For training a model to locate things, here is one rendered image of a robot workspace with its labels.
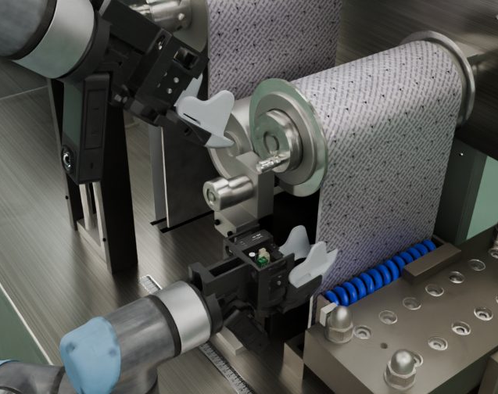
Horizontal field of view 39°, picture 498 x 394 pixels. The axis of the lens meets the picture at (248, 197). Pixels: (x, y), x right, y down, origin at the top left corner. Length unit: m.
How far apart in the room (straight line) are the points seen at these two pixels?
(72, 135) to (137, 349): 0.23
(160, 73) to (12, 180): 0.85
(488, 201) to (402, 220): 2.07
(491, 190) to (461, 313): 2.18
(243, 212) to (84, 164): 0.31
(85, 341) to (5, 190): 0.73
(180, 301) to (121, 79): 0.26
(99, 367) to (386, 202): 0.43
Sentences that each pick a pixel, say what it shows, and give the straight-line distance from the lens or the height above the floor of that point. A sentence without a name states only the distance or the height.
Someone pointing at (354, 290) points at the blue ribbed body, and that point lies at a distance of 0.95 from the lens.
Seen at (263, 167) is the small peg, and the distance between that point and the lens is 0.82.
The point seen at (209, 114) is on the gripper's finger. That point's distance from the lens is 0.70.
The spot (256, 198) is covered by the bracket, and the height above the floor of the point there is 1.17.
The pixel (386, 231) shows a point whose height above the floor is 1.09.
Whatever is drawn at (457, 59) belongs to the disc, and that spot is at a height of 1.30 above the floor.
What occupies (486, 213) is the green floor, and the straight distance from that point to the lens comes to 2.99.
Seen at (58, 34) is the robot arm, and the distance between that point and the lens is 0.59.
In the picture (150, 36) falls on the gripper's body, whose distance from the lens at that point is 0.65.
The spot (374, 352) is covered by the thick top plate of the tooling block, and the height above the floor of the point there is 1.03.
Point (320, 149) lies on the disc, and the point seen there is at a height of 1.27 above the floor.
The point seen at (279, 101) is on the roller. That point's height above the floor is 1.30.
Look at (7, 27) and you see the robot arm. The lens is 0.57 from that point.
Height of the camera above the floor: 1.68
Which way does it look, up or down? 36 degrees down
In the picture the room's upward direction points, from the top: 1 degrees clockwise
